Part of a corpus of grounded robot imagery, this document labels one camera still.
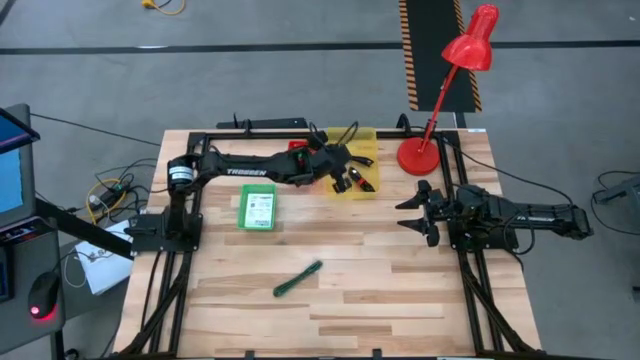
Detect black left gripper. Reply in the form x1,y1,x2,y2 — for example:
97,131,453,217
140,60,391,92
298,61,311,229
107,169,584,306
298,142,377,195

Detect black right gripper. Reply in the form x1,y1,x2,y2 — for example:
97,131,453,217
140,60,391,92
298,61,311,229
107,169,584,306
394,179,454,248

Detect yellow translucent plastic bin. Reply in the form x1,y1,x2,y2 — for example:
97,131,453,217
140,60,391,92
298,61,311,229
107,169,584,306
323,126,381,200

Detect red desk lamp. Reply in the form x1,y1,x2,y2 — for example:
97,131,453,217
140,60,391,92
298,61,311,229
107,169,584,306
396,3,500,177

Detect green plastic basket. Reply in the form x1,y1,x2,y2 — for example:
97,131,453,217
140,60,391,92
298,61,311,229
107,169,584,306
236,183,278,232

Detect black mat yellow striped edges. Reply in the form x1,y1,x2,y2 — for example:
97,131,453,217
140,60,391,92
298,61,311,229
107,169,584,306
398,0,484,114

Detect white paper sheets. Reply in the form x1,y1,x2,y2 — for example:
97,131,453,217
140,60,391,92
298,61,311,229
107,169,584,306
74,219,136,296

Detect black computer mouse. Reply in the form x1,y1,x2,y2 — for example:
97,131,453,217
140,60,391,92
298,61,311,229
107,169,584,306
27,271,62,321

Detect computer monitor blue screen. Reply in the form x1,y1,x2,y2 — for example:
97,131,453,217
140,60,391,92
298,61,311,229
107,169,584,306
0,103,41,231

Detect grey side table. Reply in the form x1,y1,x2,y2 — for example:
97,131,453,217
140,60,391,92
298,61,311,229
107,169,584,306
0,217,67,355

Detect black aluminium table frame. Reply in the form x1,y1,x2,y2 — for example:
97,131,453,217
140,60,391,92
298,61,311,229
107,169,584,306
119,128,539,360

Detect black lamp power cord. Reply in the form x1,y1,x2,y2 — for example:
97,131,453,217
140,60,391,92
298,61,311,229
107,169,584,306
439,137,576,206

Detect black metal bracket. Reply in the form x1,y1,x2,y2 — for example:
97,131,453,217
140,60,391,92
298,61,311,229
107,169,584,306
215,117,309,132

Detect green black braided cable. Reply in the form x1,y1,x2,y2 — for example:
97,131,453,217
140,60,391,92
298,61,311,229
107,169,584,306
272,259,324,299

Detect yellow cable coil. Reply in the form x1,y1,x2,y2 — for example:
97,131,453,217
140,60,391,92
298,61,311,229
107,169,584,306
86,177,129,226

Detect yellow extension cord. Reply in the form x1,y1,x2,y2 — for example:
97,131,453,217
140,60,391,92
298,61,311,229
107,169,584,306
141,0,187,16

